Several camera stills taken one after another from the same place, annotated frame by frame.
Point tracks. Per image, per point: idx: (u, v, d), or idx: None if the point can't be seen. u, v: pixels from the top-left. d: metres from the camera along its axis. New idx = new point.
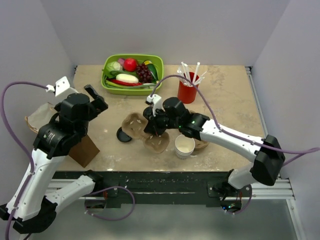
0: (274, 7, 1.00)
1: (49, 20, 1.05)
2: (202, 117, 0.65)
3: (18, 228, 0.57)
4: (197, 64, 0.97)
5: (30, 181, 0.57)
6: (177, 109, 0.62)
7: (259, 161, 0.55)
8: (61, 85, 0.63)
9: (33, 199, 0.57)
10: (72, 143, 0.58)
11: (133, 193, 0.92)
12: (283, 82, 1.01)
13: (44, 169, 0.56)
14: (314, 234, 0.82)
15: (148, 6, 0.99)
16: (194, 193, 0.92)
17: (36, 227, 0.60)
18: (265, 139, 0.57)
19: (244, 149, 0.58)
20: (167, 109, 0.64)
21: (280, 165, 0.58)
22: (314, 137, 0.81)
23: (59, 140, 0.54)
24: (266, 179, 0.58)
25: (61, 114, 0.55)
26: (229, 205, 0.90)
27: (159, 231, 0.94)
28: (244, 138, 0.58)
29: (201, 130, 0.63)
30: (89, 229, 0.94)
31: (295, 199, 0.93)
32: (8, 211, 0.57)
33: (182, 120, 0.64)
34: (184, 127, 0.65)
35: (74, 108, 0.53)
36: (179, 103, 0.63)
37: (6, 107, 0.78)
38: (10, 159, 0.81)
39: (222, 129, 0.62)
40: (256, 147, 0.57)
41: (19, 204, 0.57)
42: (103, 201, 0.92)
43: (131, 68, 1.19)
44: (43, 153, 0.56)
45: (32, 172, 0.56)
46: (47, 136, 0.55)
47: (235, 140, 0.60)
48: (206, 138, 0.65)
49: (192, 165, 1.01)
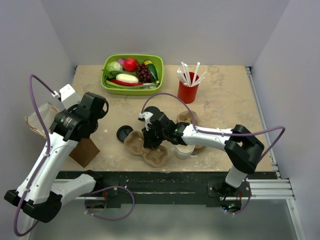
0: (274, 6, 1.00)
1: (49, 20, 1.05)
2: (184, 125, 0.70)
3: (28, 212, 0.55)
4: (197, 64, 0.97)
5: (45, 163, 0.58)
6: (160, 121, 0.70)
7: (229, 150, 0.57)
8: (66, 90, 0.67)
9: (46, 181, 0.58)
10: (84, 131, 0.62)
11: (133, 193, 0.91)
12: (284, 82, 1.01)
13: (60, 151, 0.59)
14: (314, 234, 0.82)
15: (148, 6, 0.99)
16: (194, 193, 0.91)
17: (45, 213, 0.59)
18: (233, 129, 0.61)
19: (217, 141, 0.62)
20: (153, 122, 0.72)
21: (257, 151, 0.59)
22: (314, 137, 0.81)
23: (77, 124, 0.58)
24: (247, 168, 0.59)
25: (81, 104, 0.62)
26: (229, 205, 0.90)
27: (159, 231, 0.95)
28: (215, 131, 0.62)
29: (182, 135, 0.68)
30: (89, 229, 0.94)
31: (295, 199, 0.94)
32: (19, 195, 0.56)
33: (166, 129, 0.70)
34: (170, 136, 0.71)
35: (95, 99, 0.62)
36: (161, 116, 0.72)
37: (6, 107, 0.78)
38: (11, 160, 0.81)
39: (198, 129, 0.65)
40: (226, 137, 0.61)
41: (31, 186, 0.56)
42: (103, 201, 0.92)
43: (131, 68, 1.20)
44: (59, 137, 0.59)
45: (48, 153, 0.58)
46: (65, 120, 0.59)
47: (208, 134, 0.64)
48: (190, 142, 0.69)
49: (192, 165, 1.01)
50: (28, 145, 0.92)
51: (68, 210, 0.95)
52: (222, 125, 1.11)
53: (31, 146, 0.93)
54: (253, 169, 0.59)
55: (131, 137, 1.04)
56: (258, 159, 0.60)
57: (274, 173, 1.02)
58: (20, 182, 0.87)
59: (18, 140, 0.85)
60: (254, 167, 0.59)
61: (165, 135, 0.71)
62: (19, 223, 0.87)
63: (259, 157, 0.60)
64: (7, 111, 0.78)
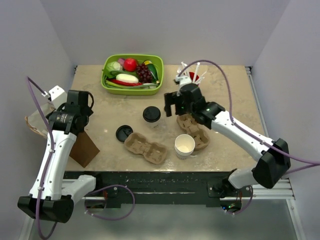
0: (274, 7, 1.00)
1: (49, 19, 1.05)
2: (217, 106, 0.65)
3: (47, 209, 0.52)
4: (197, 64, 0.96)
5: (52, 159, 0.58)
6: (193, 93, 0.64)
7: (263, 161, 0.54)
8: (56, 91, 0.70)
9: (57, 176, 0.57)
10: (80, 124, 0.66)
11: (133, 193, 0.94)
12: (284, 82, 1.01)
13: (64, 145, 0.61)
14: (314, 234, 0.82)
15: (148, 6, 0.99)
16: (194, 193, 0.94)
17: (63, 210, 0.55)
18: (275, 141, 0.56)
19: (251, 146, 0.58)
20: (185, 92, 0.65)
21: (283, 170, 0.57)
22: (314, 137, 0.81)
23: (73, 118, 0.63)
24: (266, 181, 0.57)
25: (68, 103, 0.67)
26: (229, 205, 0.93)
27: (159, 231, 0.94)
28: (255, 136, 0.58)
29: (214, 119, 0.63)
30: (89, 229, 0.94)
31: (295, 199, 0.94)
32: (33, 197, 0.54)
33: (196, 105, 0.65)
34: (197, 113, 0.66)
35: (80, 94, 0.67)
36: (196, 88, 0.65)
37: (6, 107, 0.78)
38: (11, 160, 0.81)
39: (235, 122, 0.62)
40: (265, 147, 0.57)
41: (44, 184, 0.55)
42: (103, 201, 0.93)
43: (131, 68, 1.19)
44: (59, 132, 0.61)
45: (53, 149, 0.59)
46: (61, 117, 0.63)
47: (244, 136, 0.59)
48: (215, 128, 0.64)
49: (192, 165, 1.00)
50: (29, 145, 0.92)
51: None
52: None
53: (31, 147, 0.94)
54: (271, 184, 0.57)
55: (131, 139, 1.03)
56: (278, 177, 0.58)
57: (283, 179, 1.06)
58: (20, 182, 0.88)
59: (18, 140, 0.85)
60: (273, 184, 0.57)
61: (192, 110, 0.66)
62: (19, 224, 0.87)
63: (281, 175, 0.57)
64: (7, 111, 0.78)
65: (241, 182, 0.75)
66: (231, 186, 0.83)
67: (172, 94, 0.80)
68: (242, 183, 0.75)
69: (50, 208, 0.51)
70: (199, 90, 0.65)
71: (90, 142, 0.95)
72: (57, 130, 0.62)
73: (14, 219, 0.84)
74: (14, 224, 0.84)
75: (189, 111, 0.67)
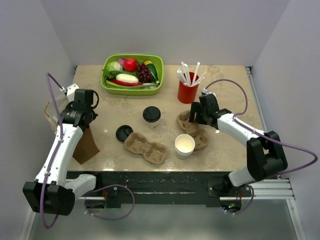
0: (274, 7, 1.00)
1: (49, 20, 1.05)
2: (226, 112, 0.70)
3: (51, 194, 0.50)
4: (197, 64, 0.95)
5: (60, 148, 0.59)
6: (206, 98, 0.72)
7: (249, 144, 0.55)
8: (72, 88, 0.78)
9: (63, 164, 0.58)
10: (87, 121, 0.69)
11: (133, 193, 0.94)
12: (283, 82, 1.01)
13: (72, 136, 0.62)
14: (314, 234, 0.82)
15: (148, 6, 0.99)
16: (194, 193, 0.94)
17: (66, 199, 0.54)
18: (267, 132, 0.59)
19: (244, 135, 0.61)
20: (201, 98, 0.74)
21: (276, 164, 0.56)
22: (314, 137, 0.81)
23: (82, 114, 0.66)
24: (258, 171, 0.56)
25: (76, 101, 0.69)
26: (229, 205, 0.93)
27: (159, 231, 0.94)
28: (248, 126, 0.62)
29: (219, 117, 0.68)
30: (89, 229, 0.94)
31: (295, 199, 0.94)
32: (39, 182, 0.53)
33: (208, 108, 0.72)
34: (208, 115, 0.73)
35: (87, 93, 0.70)
36: (211, 95, 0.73)
37: (6, 108, 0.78)
38: (11, 160, 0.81)
39: (235, 119, 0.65)
40: (255, 135, 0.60)
41: (51, 170, 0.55)
42: (103, 201, 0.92)
43: (131, 68, 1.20)
44: (68, 126, 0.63)
45: (61, 139, 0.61)
46: (71, 113, 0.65)
47: (239, 128, 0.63)
48: (221, 127, 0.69)
49: (192, 165, 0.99)
50: (29, 145, 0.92)
51: None
52: None
53: (31, 146, 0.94)
54: (262, 175, 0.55)
55: (131, 139, 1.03)
56: (272, 172, 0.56)
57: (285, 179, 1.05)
58: (20, 182, 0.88)
59: (18, 140, 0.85)
60: (264, 175, 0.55)
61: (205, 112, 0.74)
62: (19, 223, 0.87)
63: (275, 171, 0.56)
64: (7, 111, 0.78)
65: (241, 178, 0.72)
66: (230, 183, 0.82)
67: (197, 103, 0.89)
68: (242, 179, 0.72)
69: (55, 192, 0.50)
70: (214, 97, 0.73)
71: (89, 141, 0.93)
72: (66, 124, 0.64)
73: (14, 219, 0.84)
74: (14, 224, 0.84)
75: (204, 114, 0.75)
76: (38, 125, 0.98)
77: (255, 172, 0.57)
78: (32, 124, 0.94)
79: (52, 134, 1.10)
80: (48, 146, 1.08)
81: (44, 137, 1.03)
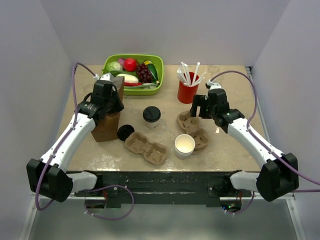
0: (273, 7, 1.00)
1: (49, 20, 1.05)
2: (238, 114, 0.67)
3: (51, 177, 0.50)
4: (197, 64, 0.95)
5: (70, 134, 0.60)
6: (218, 97, 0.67)
7: (266, 168, 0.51)
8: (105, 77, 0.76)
9: (69, 151, 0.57)
10: (103, 115, 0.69)
11: (133, 193, 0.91)
12: (284, 82, 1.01)
13: (84, 126, 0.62)
14: (313, 234, 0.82)
15: (148, 7, 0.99)
16: (194, 193, 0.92)
17: (63, 185, 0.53)
18: (285, 154, 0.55)
19: (259, 153, 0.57)
20: (209, 94, 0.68)
21: (288, 187, 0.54)
22: (314, 137, 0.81)
23: (97, 108, 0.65)
24: (268, 192, 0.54)
25: (94, 93, 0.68)
26: (229, 205, 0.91)
27: (159, 231, 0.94)
28: (265, 145, 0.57)
29: (230, 122, 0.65)
30: (89, 228, 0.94)
31: (295, 199, 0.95)
32: (43, 161, 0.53)
33: (218, 108, 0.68)
34: (217, 116, 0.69)
35: (105, 86, 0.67)
36: (222, 93, 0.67)
37: (6, 108, 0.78)
38: (12, 160, 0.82)
39: (249, 129, 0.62)
40: (272, 156, 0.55)
41: (56, 153, 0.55)
42: (103, 201, 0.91)
43: (131, 68, 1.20)
44: (82, 116, 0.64)
45: (73, 127, 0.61)
46: (88, 106, 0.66)
47: (254, 143, 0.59)
48: (231, 133, 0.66)
49: (192, 165, 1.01)
50: (29, 146, 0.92)
51: (68, 210, 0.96)
52: None
53: (31, 146, 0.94)
54: (273, 197, 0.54)
55: (132, 138, 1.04)
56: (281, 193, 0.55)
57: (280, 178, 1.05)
58: (21, 182, 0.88)
59: (18, 141, 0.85)
60: (274, 197, 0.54)
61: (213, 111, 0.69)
62: (19, 223, 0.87)
63: (285, 193, 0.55)
64: (7, 111, 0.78)
65: (243, 184, 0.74)
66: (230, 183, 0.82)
67: (201, 96, 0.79)
68: (242, 185, 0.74)
69: (54, 175, 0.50)
70: (226, 96, 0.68)
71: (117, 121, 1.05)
72: (81, 114, 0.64)
73: (14, 219, 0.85)
74: (14, 225, 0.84)
75: (212, 112, 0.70)
76: (38, 125, 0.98)
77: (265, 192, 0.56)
78: (32, 124, 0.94)
79: (52, 134, 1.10)
80: (48, 146, 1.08)
81: (44, 137, 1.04)
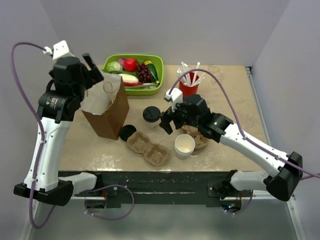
0: (273, 8, 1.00)
1: (49, 20, 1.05)
2: (224, 119, 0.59)
3: (42, 200, 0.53)
4: (197, 64, 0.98)
5: (44, 150, 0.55)
6: (199, 108, 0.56)
7: (282, 178, 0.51)
8: (61, 48, 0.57)
9: (50, 167, 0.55)
10: (75, 106, 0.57)
11: (133, 193, 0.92)
12: (283, 82, 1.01)
13: (55, 135, 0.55)
14: (313, 234, 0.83)
15: (148, 7, 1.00)
16: (194, 193, 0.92)
17: (59, 197, 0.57)
18: (291, 156, 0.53)
19: (266, 162, 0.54)
20: (188, 106, 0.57)
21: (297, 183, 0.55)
22: (314, 137, 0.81)
23: (65, 102, 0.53)
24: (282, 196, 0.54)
25: (56, 80, 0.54)
26: (229, 205, 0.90)
27: (159, 232, 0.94)
28: (269, 151, 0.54)
29: (223, 134, 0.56)
30: (89, 228, 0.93)
31: (295, 199, 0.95)
32: (28, 187, 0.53)
33: (202, 118, 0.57)
34: (204, 127, 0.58)
35: (68, 68, 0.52)
36: (201, 101, 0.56)
37: (5, 108, 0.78)
38: (12, 159, 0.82)
39: (246, 137, 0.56)
40: (280, 162, 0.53)
41: (37, 175, 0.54)
42: (103, 201, 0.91)
43: (131, 68, 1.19)
44: (50, 119, 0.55)
45: (43, 140, 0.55)
46: (50, 102, 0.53)
47: (258, 152, 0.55)
48: (224, 143, 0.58)
49: (192, 166, 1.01)
50: (28, 146, 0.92)
51: (68, 210, 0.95)
52: None
53: (31, 146, 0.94)
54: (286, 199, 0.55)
55: (134, 137, 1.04)
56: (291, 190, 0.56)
57: None
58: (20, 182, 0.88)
59: (18, 141, 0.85)
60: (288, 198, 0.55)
61: (198, 124, 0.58)
62: (18, 223, 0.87)
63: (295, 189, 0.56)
64: (7, 111, 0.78)
65: (244, 185, 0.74)
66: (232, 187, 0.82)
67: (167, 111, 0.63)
68: (243, 185, 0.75)
69: (45, 197, 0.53)
70: (205, 102, 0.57)
71: (120, 116, 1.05)
72: (47, 118, 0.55)
73: (14, 219, 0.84)
74: (13, 225, 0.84)
75: (195, 125, 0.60)
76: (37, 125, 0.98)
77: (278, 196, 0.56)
78: (32, 124, 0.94)
79: None
80: None
81: None
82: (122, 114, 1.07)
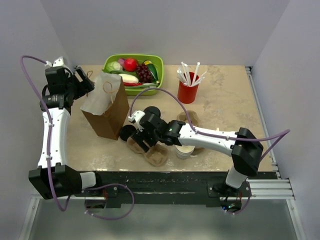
0: (273, 7, 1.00)
1: (49, 20, 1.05)
2: (178, 123, 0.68)
3: (59, 174, 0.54)
4: (197, 64, 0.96)
5: (53, 131, 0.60)
6: (151, 122, 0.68)
7: (236, 155, 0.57)
8: (57, 62, 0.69)
9: (62, 146, 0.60)
10: (72, 101, 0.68)
11: (133, 193, 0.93)
12: (283, 82, 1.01)
13: (61, 118, 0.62)
14: (314, 234, 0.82)
15: (148, 6, 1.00)
16: (194, 193, 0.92)
17: (72, 176, 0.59)
18: (238, 132, 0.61)
19: (220, 145, 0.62)
20: (144, 124, 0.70)
21: (258, 153, 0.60)
22: (314, 137, 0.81)
23: (64, 96, 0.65)
24: (249, 170, 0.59)
25: (50, 84, 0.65)
26: (229, 205, 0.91)
27: (159, 232, 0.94)
28: (219, 135, 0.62)
29: (178, 136, 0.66)
30: (88, 228, 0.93)
31: (295, 199, 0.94)
32: (43, 167, 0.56)
33: (159, 130, 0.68)
34: (163, 137, 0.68)
35: (58, 72, 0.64)
36: (151, 116, 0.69)
37: (5, 108, 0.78)
38: (12, 159, 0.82)
39: (198, 131, 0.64)
40: (231, 141, 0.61)
41: (51, 153, 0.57)
42: (103, 201, 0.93)
43: (131, 68, 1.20)
44: (54, 110, 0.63)
45: (51, 123, 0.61)
46: (52, 98, 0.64)
47: (210, 139, 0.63)
48: (185, 142, 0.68)
49: (192, 166, 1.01)
50: (29, 146, 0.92)
51: (68, 210, 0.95)
52: (222, 125, 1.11)
53: (31, 146, 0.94)
54: (255, 171, 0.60)
55: None
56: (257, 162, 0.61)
57: (274, 173, 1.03)
58: (20, 182, 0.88)
59: (18, 141, 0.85)
60: (256, 170, 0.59)
61: (158, 136, 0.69)
62: (18, 223, 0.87)
63: (259, 159, 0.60)
64: (6, 111, 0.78)
65: (235, 180, 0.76)
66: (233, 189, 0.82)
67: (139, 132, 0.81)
68: (236, 182, 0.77)
69: (63, 170, 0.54)
70: (156, 116, 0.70)
71: (121, 116, 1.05)
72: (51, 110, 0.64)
73: (14, 219, 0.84)
74: (13, 224, 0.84)
75: (157, 138, 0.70)
76: (37, 125, 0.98)
77: (248, 171, 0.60)
78: (32, 123, 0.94)
79: None
80: None
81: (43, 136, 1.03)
82: (122, 114, 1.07)
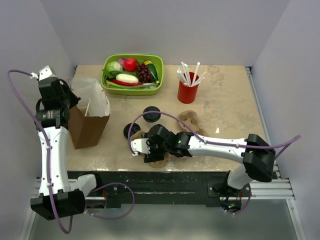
0: (273, 7, 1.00)
1: (48, 19, 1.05)
2: (187, 134, 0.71)
3: (62, 202, 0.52)
4: (197, 64, 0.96)
5: (52, 155, 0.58)
6: (160, 135, 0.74)
7: (248, 162, 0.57)
8: (44, 72, 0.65)
9: (62, 170, 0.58)
10: (68, 116, 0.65)
11: (133, 193, 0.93)
12: (284, 82, 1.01)
13: (59, 139, 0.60)
14: (314, 234, 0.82)
15: (147, 6, 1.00)
16: (194, 193, 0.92)
17: (77, 201, 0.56)
18: (248, 139, 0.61)
19: (231, 153, 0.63)
20: (154, 137, 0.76)
21: (271, 158, 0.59)
22: (314, 137, 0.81)
23: (60, 112, 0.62)
24: (264, 176, 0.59)
25: (44, 98, 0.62)
26: (229, 205, 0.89)
27: (159, 232, 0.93)
28: (229, 143, 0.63)
29: (188, 148, 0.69)
30: (89, 228, 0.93)
31: (295, 199, 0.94)
32: (45, 194, 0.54)
33: (168, 142, 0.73)
34: (173, 149, 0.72)
35: (52, 85, 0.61)
36: (160, 129, 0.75)
37: (5, 108, 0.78)
38: (11, 159, 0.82)
39: (206, 141, 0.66)
40: (241, 149, 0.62)
41: (52, 180, 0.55)
42: (103, 201, 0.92)
43: (131, 68, 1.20)
44: (50, 129, 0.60)
45: (49, 145, 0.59)
46: (47, 114, 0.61)
47: (220, 148, 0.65)
48: (195, 153, 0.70)
49: (192, 166, 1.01)
50: (28, 146, 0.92)
51: None
52: (222, 125, 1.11)
53: (31, 146, 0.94)
54: (270, 177, 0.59)
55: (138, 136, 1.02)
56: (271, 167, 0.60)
57: None
58: (20, 182, 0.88)
59: (17, 140, 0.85)
60: (271, 176, 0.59)
61: (168, 148, 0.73)
62: (18, 222, 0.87)
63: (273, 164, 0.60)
64: (6, 112, 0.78)
65: (235, 182, 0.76)
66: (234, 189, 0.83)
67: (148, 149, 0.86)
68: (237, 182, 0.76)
69: (66, 198, 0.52)
70: (164, 128, 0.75)
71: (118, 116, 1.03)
72: (48, 128, 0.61)
73: (14, 219, 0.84)
74: (13, 224, 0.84)
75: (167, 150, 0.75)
76: None
77: (263, 178, 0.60)
78: (31, 123, 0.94)
79: None
80: None
81: None
82: None
